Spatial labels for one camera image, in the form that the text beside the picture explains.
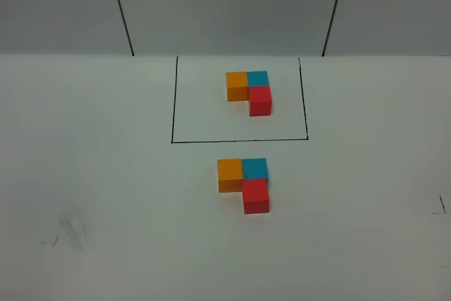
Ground red template block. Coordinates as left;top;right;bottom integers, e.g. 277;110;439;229
248;85;272;116

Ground orange template block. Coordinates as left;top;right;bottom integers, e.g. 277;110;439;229
226;72;248;102

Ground blue template block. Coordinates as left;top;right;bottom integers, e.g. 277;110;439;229
247;70;269;87

